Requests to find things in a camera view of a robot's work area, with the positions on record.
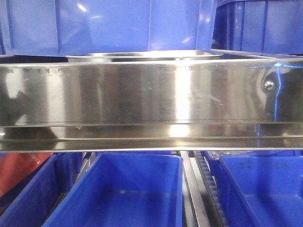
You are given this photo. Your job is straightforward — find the blue lower centre bin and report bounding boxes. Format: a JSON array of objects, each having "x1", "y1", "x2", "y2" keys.
[{"x1": 44, "y1": 153, "x2": 183, "y2": 227}]

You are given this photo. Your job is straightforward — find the rail screw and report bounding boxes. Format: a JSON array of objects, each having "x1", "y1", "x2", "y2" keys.
[{"x1": 264, "y1": 80, "x2": 275, "y2": 91}]

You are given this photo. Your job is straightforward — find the silver steel tray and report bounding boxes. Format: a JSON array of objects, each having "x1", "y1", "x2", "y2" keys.
[{"x1": 66, "y1": 50, "x2": 223, "y2": 62}]

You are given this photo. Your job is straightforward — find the metal roller track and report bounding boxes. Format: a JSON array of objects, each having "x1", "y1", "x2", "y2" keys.
[{"x1": 178, "y1": 151, "x2": 229, "y2": 227}]

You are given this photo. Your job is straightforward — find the blue lower right bin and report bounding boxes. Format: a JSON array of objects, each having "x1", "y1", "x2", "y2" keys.
[{"x1": 203, "y1": 151, "x2": 303, "y2": 227}]

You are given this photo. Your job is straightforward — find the large blue upper crate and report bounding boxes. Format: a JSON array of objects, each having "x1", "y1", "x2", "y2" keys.
[{"x1": 0, "y1": 0, "x2": 217, "y2": 56}]

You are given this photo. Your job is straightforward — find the blue lower left bin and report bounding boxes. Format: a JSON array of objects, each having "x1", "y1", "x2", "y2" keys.
[{"x1": 0, "y1": 152, "x2": 83, "y2": 227}]

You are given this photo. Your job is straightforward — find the red object in bin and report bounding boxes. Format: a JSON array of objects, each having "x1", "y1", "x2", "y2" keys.
[{"x1": 0, "y1": 153, "x2": 52, "y2": 196}]

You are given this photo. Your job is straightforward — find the blue upper right crate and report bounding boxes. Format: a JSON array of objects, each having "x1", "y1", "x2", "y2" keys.
[{"x1": 212, "y1": 0, "x2": 303, "y2": 54}]

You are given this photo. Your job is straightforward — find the stainless steel shelf rail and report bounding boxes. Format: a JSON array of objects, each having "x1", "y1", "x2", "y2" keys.
[{"x1": 0, "y1": 50, "x2": 303, "y2": 153}]

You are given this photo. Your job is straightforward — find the blue bin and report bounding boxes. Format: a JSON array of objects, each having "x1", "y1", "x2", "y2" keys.
[
  {"x1": 0, "y1": 152, "x2": 83, "y2": 227},
  {"x1": 44, "y1": 153, "x2": 183, "y2": 227},
  {"x1": 203, "y1": 151, "x2": 303, "y2": 227}
]

